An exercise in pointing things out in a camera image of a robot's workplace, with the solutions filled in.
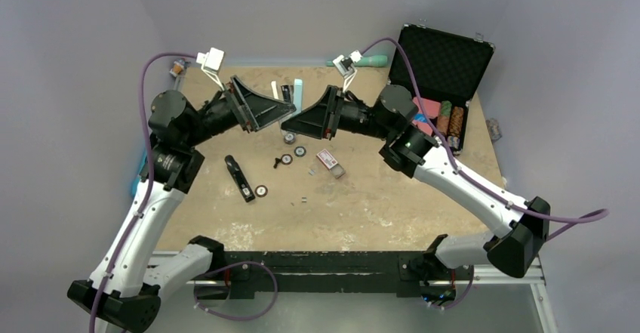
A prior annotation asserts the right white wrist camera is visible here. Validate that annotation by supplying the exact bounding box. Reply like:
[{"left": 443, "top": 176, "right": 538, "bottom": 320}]
[{"left": 332, "top": 50, "right": 362, "bottom": 91}]

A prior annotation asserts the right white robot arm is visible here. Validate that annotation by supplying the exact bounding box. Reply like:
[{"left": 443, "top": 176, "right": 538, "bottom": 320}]
[{"left": 282, "top": 85, "right": 550, "bottom": 278}]

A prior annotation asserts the red white staple box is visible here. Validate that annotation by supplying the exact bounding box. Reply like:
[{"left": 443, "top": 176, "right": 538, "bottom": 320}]
[{"left": 316, "top": 149, "right": 346, "bottom": 179}]

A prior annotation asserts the black poker chip case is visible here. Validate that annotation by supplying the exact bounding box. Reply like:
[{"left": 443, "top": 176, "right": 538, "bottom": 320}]
[{"left": 388, "top": 24, "right": 495, "bottom": 155}]

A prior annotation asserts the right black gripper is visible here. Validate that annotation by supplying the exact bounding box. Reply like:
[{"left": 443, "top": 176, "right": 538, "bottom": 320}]
[{"left": 282, "top": 85, "right": 394, "bottom": 141}]

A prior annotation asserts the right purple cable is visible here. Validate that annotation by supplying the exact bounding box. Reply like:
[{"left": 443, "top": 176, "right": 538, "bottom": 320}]
[{"left": 361, "top": 37, "right": 610, "bottom": 242}]

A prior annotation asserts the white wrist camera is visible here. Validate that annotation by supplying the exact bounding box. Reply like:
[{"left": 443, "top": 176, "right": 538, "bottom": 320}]
[
  {"left": 196, "top": 48, "right": 225, "bottom": 91},
  {"left": 332, "top": 50, "right": 362, "bottom": 91}
]

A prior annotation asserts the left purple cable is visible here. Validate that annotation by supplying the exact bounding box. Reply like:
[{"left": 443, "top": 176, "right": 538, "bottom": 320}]
[{"left": 88, "top": 53, "right": 198, "bottom": 333}]

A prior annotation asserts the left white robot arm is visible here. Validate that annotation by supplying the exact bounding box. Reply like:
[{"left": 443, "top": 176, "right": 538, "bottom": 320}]
[{"left": 67, "top": 77, "right": 295, "bottom": 332}]

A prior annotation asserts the brown poker chip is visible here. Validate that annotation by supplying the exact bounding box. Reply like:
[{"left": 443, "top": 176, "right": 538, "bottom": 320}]
[
  {"left": 280, "top": 154, "right": 293, "bottom": 165},
  {"left": 254, "top": 185, "right": 269, "bottom": 198}
]

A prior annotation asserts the light blue stapler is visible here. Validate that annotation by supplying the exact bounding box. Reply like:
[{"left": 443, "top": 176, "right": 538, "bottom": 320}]
[{"left": 270, "top": 79, "right": 303, "bottom": 117}]

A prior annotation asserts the purple cable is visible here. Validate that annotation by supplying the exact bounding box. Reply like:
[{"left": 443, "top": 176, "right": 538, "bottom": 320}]
[
  {"left": 361, "top": 37, "right": 610, "bottom": 242},
  {"left": 88, "top": 53, "right": 198, "bottom": 333}
]

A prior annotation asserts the small orange bottle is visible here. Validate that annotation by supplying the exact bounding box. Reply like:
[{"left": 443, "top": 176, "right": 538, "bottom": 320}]
[{"left": 169, "top": 58, "right": 188, "bottom": 78}]

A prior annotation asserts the blue cylindrical tube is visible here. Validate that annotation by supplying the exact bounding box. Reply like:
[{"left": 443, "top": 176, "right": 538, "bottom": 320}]
[{"left": 130, "top": 150, "right": 147, "bottom": 199}]

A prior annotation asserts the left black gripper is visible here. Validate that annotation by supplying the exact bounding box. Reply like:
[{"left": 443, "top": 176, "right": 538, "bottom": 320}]
[{"left": 183, "top": 76, "right": 294, "bottom": 148}]

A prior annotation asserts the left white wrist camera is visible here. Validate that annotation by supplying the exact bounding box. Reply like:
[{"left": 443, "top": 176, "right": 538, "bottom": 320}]
[{"left": 196, "top": 48, "right": 225, "bottom": 91}]

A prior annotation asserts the brown poker chip front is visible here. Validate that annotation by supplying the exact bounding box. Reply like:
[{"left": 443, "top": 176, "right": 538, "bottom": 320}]
[{"left": 254, "top": 185, "right": 269, "bottom": 198}]

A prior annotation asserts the mint green microphone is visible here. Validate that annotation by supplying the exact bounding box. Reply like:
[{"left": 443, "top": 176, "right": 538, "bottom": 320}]
[{"left": 355, "top": 55, "right": 388, "bottom": 68}]

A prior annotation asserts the black stapler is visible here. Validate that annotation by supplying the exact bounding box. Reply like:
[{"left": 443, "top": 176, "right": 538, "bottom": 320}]
[{"left": 224, "top": 155, "right": 256, "bottom": 202}]

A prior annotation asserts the brown poker chip middle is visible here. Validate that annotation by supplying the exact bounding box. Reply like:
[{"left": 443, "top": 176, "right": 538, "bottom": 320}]
[{"left": 280, "top": 154, "right": 293, "bottom": 165}]

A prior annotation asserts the blue poker chip stack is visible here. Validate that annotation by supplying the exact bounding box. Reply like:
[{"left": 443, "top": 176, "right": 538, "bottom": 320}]
[{"left": 283, "top": 133, "right": 296, "bottom": 145}]

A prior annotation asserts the aluminium rail frame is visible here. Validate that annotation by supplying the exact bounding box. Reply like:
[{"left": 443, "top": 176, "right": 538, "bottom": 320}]
[{"left": 90, "top": 249, "right": 558, "bottom": 333}]

